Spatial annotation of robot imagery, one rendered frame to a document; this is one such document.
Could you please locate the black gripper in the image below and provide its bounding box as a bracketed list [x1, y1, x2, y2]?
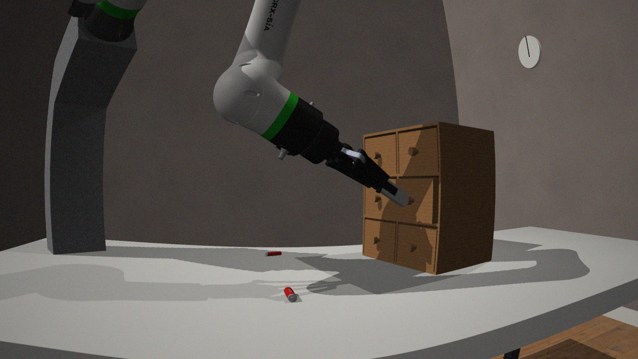
[300, 120, 410, 207]

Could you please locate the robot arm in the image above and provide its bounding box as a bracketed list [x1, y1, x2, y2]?
[68, 0, 323, 160]

